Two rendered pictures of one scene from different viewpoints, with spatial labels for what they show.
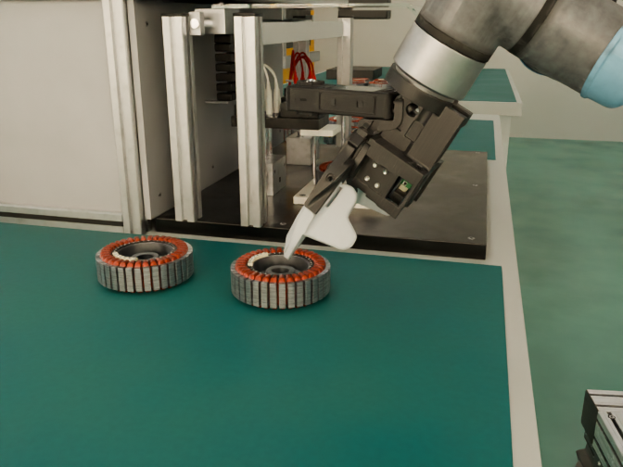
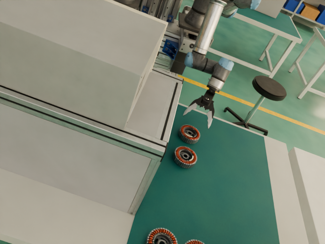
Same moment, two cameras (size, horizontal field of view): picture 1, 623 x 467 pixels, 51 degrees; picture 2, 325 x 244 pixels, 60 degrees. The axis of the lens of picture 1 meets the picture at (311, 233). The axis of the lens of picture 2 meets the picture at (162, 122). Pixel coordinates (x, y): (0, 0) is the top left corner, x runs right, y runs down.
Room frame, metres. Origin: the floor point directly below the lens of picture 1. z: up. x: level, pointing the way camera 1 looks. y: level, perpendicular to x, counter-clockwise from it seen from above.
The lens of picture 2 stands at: (1.19, 1.06, 1.70)
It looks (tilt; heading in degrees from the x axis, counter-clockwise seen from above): 39 degrees down; 251
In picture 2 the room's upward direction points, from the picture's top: 23 degrees clockwise
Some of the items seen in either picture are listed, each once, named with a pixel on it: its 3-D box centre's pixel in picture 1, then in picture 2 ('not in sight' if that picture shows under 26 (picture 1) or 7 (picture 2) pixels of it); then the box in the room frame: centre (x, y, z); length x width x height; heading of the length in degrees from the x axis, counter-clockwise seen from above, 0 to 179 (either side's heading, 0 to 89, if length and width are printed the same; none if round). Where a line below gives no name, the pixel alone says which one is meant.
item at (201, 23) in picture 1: (266, 22); not in sight; (1.19, 0.08, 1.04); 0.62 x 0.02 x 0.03; 165
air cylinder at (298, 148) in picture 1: (303, 147); not in sight; (1.30, 0.02, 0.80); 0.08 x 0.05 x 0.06; 165
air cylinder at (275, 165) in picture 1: (265, 173); not in sight; (1.07, 0.08, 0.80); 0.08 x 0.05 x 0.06; 165
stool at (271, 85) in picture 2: not in sight; (258, 108); (-0.42, -1.08, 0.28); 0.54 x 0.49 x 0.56; 75
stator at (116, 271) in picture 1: (146, 262); (184, 157); (0.72, 0.20, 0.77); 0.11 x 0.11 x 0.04
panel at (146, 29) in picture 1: (228, 91); not in sight; (1.21, 0.15, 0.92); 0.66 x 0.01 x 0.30; 165
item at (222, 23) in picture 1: (218, 18); not in sight; (0.97, 0.13, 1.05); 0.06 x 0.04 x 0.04; 165
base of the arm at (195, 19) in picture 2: not in sight; (197, 16); (0.63, -0.77, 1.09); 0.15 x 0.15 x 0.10
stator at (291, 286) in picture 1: (280, 276); (189, 133); (0.68, 0.03, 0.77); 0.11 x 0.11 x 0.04
